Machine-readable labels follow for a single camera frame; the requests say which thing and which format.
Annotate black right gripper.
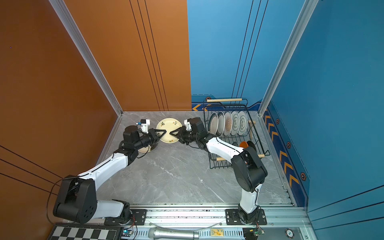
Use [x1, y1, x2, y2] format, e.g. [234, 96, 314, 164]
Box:
[169, 126, 200, 146]

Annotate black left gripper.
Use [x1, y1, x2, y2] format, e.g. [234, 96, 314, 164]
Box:
[134, 129, 167, 152]

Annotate cream plate red characters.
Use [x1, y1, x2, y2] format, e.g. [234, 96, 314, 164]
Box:
[156, 118, 182, 144]

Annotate black wire dish rack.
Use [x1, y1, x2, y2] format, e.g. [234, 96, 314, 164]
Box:
[203, 99, 271, 158]

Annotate cream plate black flower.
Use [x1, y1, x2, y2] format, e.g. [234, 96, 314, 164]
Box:
[138, 144, 158, 154]

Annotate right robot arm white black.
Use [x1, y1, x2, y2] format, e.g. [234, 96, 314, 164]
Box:
[170, 118, 268, 226]

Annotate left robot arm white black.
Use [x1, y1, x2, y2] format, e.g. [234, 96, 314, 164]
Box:
[53, 126, 166, 225]

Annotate white plate row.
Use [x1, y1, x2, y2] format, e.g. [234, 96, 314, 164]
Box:
[231, 111, 240, 136]
[209, 112, 219, 135]
[238, 111, 248, 136]
[217, 112, 225, 137]
[223, 111, 233, 136]

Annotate orange plate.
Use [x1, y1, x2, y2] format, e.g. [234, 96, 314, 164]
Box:
[239, 141, 249, 149]

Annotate wooden mallet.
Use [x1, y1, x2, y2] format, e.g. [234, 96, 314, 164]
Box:
[248, 120, 256, 133]

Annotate silver microphone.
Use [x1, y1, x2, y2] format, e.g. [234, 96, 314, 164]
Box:
[148, 227, 200, 240]

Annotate green circuit board left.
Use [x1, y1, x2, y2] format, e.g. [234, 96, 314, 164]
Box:
[122, 229, 135, 238]

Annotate yellow label tag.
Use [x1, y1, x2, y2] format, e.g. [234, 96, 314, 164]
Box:
[210, 229, 225, 237]

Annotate circuit board right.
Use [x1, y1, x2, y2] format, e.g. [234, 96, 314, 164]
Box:
[243, 228, 265, 240]

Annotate checkerboard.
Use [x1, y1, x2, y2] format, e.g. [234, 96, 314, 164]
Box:
[48, 227, 122, 240]

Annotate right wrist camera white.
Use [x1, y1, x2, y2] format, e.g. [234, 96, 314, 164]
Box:
[184, 119, 192, 132]

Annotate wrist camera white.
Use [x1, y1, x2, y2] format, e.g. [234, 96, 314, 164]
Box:
[136, 119, 150, 134]
[184, 119, 192, 132]

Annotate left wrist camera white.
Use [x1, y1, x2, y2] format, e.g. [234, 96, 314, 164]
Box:
[136, 119, 150, 134]

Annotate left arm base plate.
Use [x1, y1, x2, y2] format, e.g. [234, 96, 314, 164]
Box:
[104, 209, 147, 226]

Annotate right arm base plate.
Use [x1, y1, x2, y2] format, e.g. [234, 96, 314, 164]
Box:
[225, 208, 268, 226]

